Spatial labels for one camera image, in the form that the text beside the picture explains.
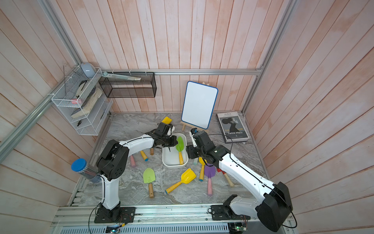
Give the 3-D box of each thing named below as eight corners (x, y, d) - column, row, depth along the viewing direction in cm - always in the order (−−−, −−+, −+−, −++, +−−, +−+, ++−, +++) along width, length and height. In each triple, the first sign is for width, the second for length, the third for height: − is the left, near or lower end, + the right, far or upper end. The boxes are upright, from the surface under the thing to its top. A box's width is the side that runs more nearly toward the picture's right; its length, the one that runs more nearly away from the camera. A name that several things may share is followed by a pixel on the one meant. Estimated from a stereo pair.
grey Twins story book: (224, 142, 102) (225, 140, 100) (216, 115, 120) (216, 112, 117) (248, 141, 103) (250, 138, 101) (236, 114, 121) (237, 111, 118)
